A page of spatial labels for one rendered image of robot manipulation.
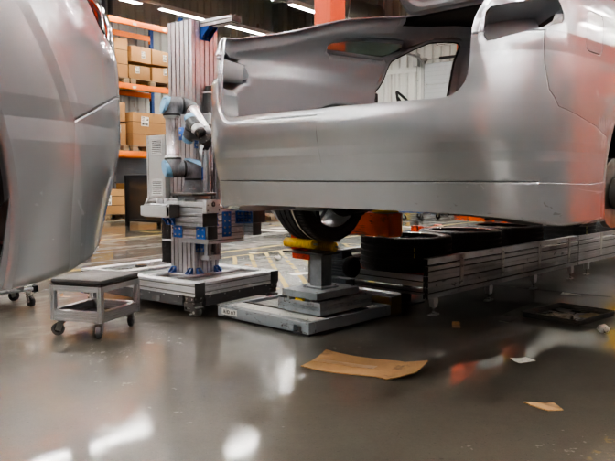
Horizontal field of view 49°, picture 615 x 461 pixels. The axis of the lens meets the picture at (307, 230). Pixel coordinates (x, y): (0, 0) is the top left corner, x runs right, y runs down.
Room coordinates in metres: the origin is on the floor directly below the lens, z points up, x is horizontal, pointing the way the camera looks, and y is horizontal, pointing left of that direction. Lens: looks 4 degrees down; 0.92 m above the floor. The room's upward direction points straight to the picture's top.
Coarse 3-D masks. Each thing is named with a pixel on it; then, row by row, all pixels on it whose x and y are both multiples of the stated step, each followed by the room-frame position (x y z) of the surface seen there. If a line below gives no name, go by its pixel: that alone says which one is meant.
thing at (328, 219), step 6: (330, 210) 4.49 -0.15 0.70; (318, 216) 4.40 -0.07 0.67; (324, 216) 4.49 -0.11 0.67; (330, 216) 4.45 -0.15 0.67; (336, 216) 4.42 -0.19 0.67; (348, 216) 4.36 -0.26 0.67; (318, 222) 4.12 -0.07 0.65; (324, 222) 4.40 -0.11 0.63; (330, 222) 4.37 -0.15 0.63; (336, 222) 4.34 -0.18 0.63; (342, 222) 4.31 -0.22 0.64; (330, 228) 4.20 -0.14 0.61; (336, 228) 4.24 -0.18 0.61
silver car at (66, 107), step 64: (0, 0) 1.04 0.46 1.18; (64, 0) 1.18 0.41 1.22; (0, 64) 1.04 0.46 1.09; (64, 64) 1.16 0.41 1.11; (0, 128) 1.04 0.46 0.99; (64, 128) 1.16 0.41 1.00; (0, 192) 1.08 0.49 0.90; (64, 192) 1.17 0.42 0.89; (0, 256) 1.08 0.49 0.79; (64, 256) 1.19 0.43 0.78
